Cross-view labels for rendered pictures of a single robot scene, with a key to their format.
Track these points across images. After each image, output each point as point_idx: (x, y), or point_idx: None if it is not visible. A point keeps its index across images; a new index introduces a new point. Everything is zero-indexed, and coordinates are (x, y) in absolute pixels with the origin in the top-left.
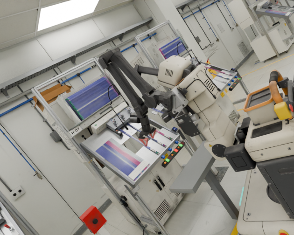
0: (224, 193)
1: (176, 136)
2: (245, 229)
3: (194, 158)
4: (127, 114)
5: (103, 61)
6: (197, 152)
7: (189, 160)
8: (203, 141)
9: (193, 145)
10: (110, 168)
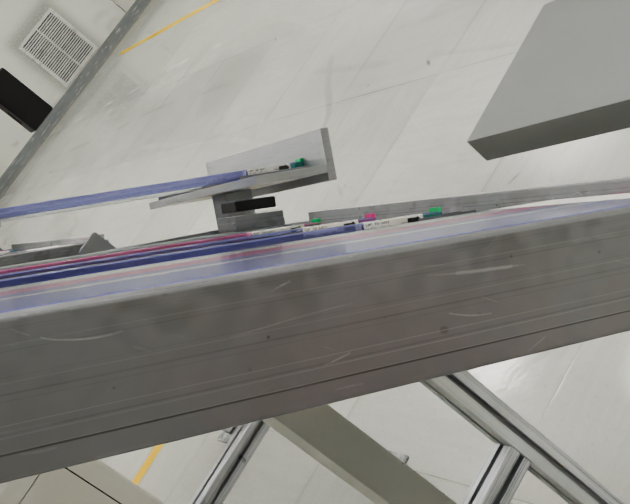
0: None
1: (321, 210)
2: None
3: None
4: None
5: None
6: (578, 92)
7: None
8: (473, 135)
9: (328, 429)
10: (506, 268)
